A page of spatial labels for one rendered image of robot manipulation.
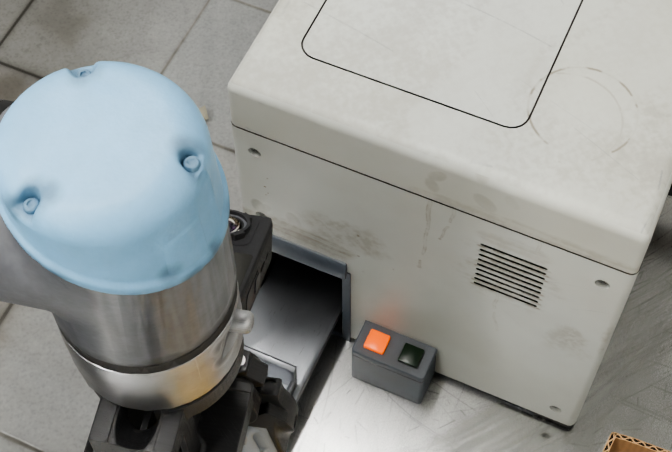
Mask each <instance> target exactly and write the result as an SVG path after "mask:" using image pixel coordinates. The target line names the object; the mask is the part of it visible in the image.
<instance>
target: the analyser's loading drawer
mask: <svg viewBox="0 0 672 452"><path fill-rule="evenodd" d="M251 312H252V313H253V315H254V326H253V328H252V330H251V332H250V333H248V334H243V338H244V349H245V350H247V351H251V353H253V354H255V355H256V356H257V357H258V358H259V359H260V361H262V362H264V363H266V364H268V365H269V366H268V376H267V377H274V378H280V379H282V384H283V386H284V388H285V389H286V390H287V391H288V392H289V393H290V394H291V395H292V396H293V397H294V399H295V400H296V402H298V400H299V398H300V396H301V394H302V392H303V390H304V388H305V386H306V384H307V382H308V380H309V378H310V376H311V374H312V372H313V370H314V368H315V366H316V364H317V362H318V360H319V358H320V356H321V354H322V352H323V350H324V348H325V346H326V344H327V342H328V339H329V337H330V335H331V333H332V331H333V329H334V327H335V325H336V323H337V321H338V319H339V317H340V315H341V313H342V279H340V278H338V277H335V276H333V275H330V274H328V273H325V272H323V271H320V270H318V269H315V268H312V267H310V266H307V265H305V264H302V263H300V262H297V261H295V260H292V259H290V258H287V257H285V256H282V255H280V254H279V256H278V257H277V259H276V261H275V263H274V265H273V267H272V268H271V270H270V272H269V274H268V276H267V278H266V280H265V281H264V283H263V285H262V287H261V289H260V291H259V293H258V294H257V296H256V298H255V301H254V303H253V306H252V308H251Z"/></svg>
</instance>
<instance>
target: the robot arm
mask: <svg viewBox="0 0 672 452"><path fill-rule="evenodd" d="M272 232H273V223H272V219H271V218H269V217H263V216H256V215H249V214H247V213H246V212H245V213H242V212H240V211H237V210H232V209H230V199H229V191H228V185H227V181H226V177H225V174H224V171H223V168H222V166H221V163H220V161H219V159H218V157H217V155H216V154H215V152H214V149H213V145H212V141H211V137H210V133H209V130H208V127H207V124H206V122H205V119H204V117H203V115H202V114H201V112H200V110H199V108H198V107H197V105H196V104H195V103H194V101H193V100H192V99H191V98H190V97H189V96H188V94H187V93H186V92H185V91H183V90H182V89H181V88H180V87H179V86H178V85H177V84H175V83H174V82H173V81H171V80H170V79H168V78H167V77H165V76H163V75H161V74H159V73H157V72H155V71H153V70H150V69H148V68H145V67H142V66H139V65H135V64H130V63H125V62H115V61H99V62H96V63H95V65H92V66H87V67H82V68H78V69H74V70H69V69H61V70H59V71H56V72H54V73H52V74H50V75H48V76H46V77H44V78H42V79H41V80H39V81H37V82H36V83H35V84H33V85H32V86H31V87H29V88H28V89H27V90H26V91H25V92H23V93H22V94H21V95H20V96H19V97H18V98H17V99H16V101H9V100H4V99H0V301H2V302H7V303H12V304H17V305H22V306H27V307H32V308H37V309H42V310H46V311H49V312H52V314H53V316H54V318H55V321H56V323H57V326H58V329H59V332H60V334H61V336H62V338H63V340H64V342H65V345H66V347H67V349H68V351H69V353H70V355H71V358H72V360H73V362H74V364H75V366H76V367H77V369H78V370H79V372H80V373H81V375H82V377H83V378H84V380H85V381H86V383H87V384H88V386H89V387H90V388H92V389H93V390H94V391H95V393H96V394H97V396H98V397H99V398H100V401H99V405H98V408H97V411H96V414H95V417H94V421H93V424H92V427H91V430H90V433H89V437H88V440H87V443H86V446H85V449H84V452H286V450H287V446H288V441H289V438H290V435H291V433H294V430H295V425H296V421H297V416H298V411H299V408H298V404H297V402H296V400H295V399H294V397H293V396H292V395H291V394H290V393H289V392H288V391H287V390H286V389H285V388H284V386H283V384H282V379H280V378H274V377H267V376H268V366H269V365H268V364H266V363H264V362H262V361H260V359H259V358H258V357H257V356H256V355H255V354H253V353H251V351H247V350H245V349H244V338H243V334H248V333H250V332H251V330H252V328H253V326H254V315H253V313H252V312H251V308H252V306H253V303H254V301H255V298H256V296H257V294H258V291H259V289H260V286H261V284H262V281H263V279H264V276H265V274H266V271H267V269H268V267H269V264H270V262H271V255H272Z"/></svg>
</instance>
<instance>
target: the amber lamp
mask: <svg viewBox="0 0 672 452"><path fill-rule="evenodd" d="M389 340H390V336H389V335H386V334H384V333H381V332H379V331H376V330H374V329H371V331H370V333H369V335H368V337H367V339H366V341H365V343H364V348H367V349H369V350H372V351H374V352H376V353H379V354H381V355H382V354H383V353H384V351H385V349H386V347H387V345H388V342H389Z"/></svg>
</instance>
